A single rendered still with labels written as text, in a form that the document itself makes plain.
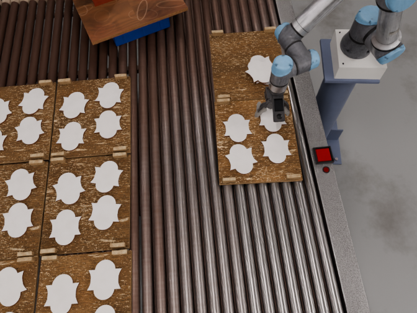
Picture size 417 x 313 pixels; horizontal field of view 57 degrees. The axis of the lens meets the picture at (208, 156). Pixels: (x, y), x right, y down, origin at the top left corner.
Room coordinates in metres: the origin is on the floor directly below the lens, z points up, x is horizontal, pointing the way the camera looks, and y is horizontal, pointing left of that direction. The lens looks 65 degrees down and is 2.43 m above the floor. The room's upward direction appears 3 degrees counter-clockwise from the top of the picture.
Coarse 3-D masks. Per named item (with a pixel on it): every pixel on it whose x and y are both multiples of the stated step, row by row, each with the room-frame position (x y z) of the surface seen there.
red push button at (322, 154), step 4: (324, 148) 0.73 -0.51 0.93; (328, 148) 0.73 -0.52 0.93; (316, 152) 0.71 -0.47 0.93; (320, 152) 0.71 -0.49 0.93; (324, 152) 0.71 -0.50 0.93; (328, 152) 0.71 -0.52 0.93; (320, 156) 0.69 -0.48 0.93; (324, 156) 0.69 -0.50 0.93; (328, 156) 0.69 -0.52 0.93; (320, 160) 0.67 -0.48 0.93; (324, 160) 0.67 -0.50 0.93; (328, 160) 0.67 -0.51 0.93
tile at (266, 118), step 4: (264, 112) 0.91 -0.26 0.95; (268, 112) 0.91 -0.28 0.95; (260, 116) 0.90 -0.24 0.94; (264, 116) 0.90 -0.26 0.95; (268, 116) 0.89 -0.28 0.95; (272, 116) 0.89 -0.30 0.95; (264, 120) 0.87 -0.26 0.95; (268, 120) 0.87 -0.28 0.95; (272, 120) 0.87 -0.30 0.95; (260, 124) 0.85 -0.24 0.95; (264, 124) 0.85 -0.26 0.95; (268, 124) 0.85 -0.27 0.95; (272, 124) 0.85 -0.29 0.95; (276, 124) 0.85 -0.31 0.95; (280, 124) 0.85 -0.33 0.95; (284, 124) 0.85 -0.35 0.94; (268, 128) 0.83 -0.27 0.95; (272, 128) 0.83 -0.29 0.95; (276, 128) 0.83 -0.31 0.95; (272, 132) 0.82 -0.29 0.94
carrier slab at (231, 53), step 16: (240, 32) 1.40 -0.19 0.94; (256, 32) 1.40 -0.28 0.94; (272, 32) 1.39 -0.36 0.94; (224, 48) 1.30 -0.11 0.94; (240, 48) 1.30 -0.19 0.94; (256, 48) 1.29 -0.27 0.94; (272, 48) 1.29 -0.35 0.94; (224, 64) 1.21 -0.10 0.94; (240, 64) 1.20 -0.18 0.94; (224, 80) 1.11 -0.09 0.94; (240, 80) 1.11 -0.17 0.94; (240, 96) 1.01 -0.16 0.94; (256, 96) 1.01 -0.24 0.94; (288, 96) 1.00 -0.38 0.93
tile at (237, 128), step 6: (234, 114) 0.91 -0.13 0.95; (228, 120) 0.88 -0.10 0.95; (234, 120) 0.88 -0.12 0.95; (240, 120) 0.88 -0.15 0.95; (246, 120) 0.88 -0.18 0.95; (228, 126) 0.85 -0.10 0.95; (234, 126) 0.85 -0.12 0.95; (240, 126) 0.85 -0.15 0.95; (246, 126) 0.85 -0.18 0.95; (228, 132) 0.82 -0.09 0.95; (234, 132) 0.82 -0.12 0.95; (240, 132) 0.82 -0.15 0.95; (246, 132) 0.82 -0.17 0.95; (234, 138) 0.79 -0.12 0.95; (240, 138) 0.79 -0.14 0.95
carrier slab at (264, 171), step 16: (224, 112) 0.93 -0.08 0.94; (240, 112) 0.93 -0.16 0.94; (224, 128) 0.85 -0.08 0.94; (256, 128) 0.84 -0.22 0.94; (288, 128) 0.83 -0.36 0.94; (224, 144) 0.77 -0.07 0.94; (240, 144) 0.76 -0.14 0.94; (256, 144) 0.76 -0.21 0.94; (288, 144) 0.75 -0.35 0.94; (224, 160) 0.69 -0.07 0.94; (256, 160) 0.68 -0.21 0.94; (288, 160) 0.68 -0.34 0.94; (224, 176) 0.62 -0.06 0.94; (240, 176) 0.61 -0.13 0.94; (256, 176) 0.61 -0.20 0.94; (272, 176) 0.61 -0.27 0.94
